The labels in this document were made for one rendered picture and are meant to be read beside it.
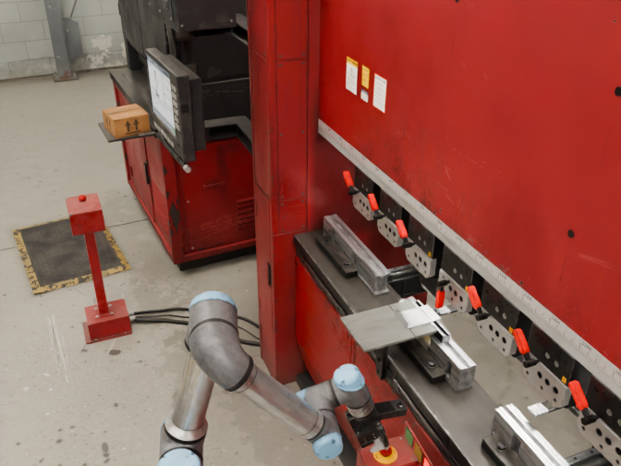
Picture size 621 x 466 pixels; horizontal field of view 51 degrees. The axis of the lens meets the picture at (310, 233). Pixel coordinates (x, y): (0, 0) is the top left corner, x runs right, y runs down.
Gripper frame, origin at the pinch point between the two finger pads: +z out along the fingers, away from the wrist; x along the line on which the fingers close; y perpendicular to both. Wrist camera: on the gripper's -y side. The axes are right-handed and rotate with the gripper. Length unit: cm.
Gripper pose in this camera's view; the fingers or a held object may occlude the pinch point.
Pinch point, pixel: (387, 445)
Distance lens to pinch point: 204.6
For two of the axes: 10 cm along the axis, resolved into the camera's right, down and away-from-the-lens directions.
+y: -8.9, 4.4, -0.8
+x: 3.1, 4.8, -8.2
